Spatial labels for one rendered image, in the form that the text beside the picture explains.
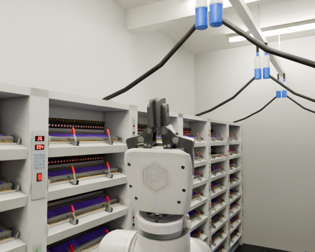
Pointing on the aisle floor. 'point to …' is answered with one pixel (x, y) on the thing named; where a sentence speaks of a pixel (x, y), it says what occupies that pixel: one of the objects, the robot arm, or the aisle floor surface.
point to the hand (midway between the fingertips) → (158, 111)
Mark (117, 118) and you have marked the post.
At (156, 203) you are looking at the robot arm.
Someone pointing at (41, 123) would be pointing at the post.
